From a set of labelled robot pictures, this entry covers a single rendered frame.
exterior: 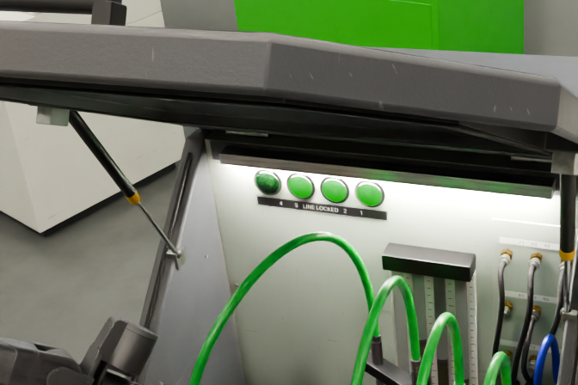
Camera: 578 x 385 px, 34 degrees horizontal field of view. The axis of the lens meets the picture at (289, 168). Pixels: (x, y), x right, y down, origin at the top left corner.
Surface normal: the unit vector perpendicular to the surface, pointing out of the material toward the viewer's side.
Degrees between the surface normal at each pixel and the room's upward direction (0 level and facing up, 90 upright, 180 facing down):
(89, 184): 90
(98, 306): 0
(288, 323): 90
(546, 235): 90
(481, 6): 90
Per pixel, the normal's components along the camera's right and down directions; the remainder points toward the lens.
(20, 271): -0.11, -0.87
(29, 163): 0.71, 0.26
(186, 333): 0.92, 0.10
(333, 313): -0.39, 0.48
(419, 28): -0.59, 0.44
